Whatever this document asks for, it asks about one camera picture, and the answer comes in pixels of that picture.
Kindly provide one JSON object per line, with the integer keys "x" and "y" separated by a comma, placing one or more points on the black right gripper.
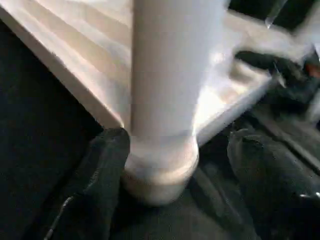
{"x": 297, "y": 80}

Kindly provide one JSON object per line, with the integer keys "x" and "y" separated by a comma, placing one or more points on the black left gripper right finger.
{"x": 270, "y": 190}

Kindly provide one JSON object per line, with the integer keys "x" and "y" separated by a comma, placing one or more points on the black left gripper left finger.
{"x": 100, "y": 187}

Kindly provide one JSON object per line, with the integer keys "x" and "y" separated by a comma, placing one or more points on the white plastic table leg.
{"x": 170, "y": 75}

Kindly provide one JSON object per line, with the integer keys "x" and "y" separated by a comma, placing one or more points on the white plastic table top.
{"x": 75, "y": 50}

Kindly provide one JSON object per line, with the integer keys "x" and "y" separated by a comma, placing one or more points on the black glossy mat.
{"x": 37, "y": 112}

